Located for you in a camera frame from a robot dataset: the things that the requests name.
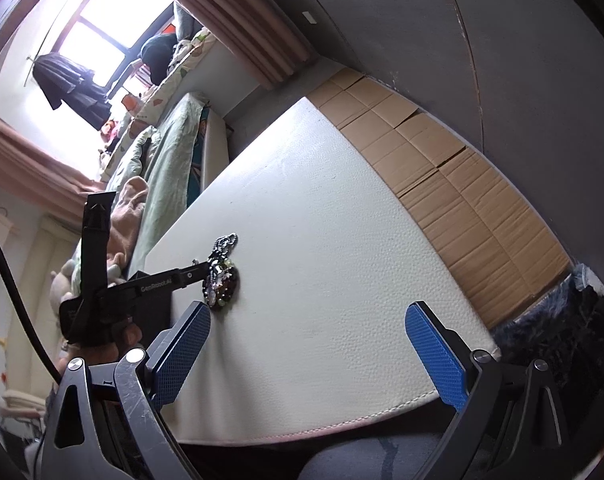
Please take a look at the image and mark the brown bead bracelet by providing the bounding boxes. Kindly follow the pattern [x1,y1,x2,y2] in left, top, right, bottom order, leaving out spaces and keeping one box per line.
[201,259,241,312]

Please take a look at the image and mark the pile of small toys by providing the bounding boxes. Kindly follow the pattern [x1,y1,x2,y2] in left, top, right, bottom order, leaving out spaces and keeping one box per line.
[98,116,121,154]

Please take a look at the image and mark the dark hanging clothes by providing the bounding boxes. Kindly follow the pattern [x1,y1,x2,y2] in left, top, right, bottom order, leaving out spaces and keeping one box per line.
[32,52,114,132]

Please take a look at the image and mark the grey bead bracelet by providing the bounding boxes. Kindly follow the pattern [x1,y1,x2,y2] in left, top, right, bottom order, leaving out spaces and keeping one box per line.
[209,232,241,265]

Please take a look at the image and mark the person's left hand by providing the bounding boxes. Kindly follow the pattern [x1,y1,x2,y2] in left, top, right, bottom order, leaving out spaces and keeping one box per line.
[84,317,149,365]

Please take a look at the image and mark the black bag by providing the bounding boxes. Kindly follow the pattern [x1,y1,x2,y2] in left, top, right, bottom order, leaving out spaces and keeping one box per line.
[141,34,179,84]

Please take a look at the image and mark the light green quilt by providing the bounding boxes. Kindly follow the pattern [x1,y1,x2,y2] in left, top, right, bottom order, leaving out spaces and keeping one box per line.
[101,127,163,192]

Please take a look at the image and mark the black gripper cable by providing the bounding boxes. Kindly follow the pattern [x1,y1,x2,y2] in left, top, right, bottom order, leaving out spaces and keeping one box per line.
[0,221,65,386]

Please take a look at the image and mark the dark grey wardrobe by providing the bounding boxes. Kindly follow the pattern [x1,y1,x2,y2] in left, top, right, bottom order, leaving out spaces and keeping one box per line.
[242,0,604,281]

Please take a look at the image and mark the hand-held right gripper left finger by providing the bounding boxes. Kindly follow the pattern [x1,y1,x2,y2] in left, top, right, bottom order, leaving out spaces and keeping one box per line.
[44,301,213,480]

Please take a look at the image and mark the dark framed window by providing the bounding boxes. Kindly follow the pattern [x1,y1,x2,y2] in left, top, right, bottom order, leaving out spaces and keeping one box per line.
[57,0,179,107]

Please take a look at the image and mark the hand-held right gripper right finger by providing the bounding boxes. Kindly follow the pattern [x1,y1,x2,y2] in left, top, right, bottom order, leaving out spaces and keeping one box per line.
[404,301,570,480]

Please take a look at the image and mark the green bed sheet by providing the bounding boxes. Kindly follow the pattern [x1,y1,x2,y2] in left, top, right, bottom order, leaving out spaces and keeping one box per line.
[127,92,209,281]

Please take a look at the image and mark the white leather side table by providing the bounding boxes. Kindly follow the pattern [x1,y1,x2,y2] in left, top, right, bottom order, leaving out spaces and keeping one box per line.
[144,96,501,448]

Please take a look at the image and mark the patterned window seat cushion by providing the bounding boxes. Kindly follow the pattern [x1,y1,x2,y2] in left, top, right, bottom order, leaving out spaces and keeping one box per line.
[131,27,219,127]

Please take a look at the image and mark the pink curtain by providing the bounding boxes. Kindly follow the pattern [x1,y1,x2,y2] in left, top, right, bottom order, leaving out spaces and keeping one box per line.
[173,0,316,92]
[0,107,109,227]

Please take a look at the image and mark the flattened cardboard sheets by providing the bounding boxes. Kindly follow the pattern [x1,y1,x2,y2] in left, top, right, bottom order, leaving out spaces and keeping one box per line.
[306,67,573,331]

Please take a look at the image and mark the dark fluffy rug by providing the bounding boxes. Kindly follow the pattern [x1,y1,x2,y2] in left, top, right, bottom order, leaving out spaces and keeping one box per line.
[492,262,604,377]

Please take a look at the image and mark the grey pillow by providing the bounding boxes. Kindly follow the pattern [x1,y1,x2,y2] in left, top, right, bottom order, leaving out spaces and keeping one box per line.
[173,2,206,42]

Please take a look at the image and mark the beige padded headboard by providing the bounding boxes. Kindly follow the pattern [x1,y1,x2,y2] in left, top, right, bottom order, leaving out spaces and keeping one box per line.
[2,212,85,361]

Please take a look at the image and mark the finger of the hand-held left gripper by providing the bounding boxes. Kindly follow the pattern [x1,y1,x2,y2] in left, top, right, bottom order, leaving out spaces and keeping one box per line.
[169,259,215,292]
[81,191,119,306]

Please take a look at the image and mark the beige plush toy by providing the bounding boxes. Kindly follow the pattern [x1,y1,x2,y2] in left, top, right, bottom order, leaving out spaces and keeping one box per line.
[48,256,128,313]

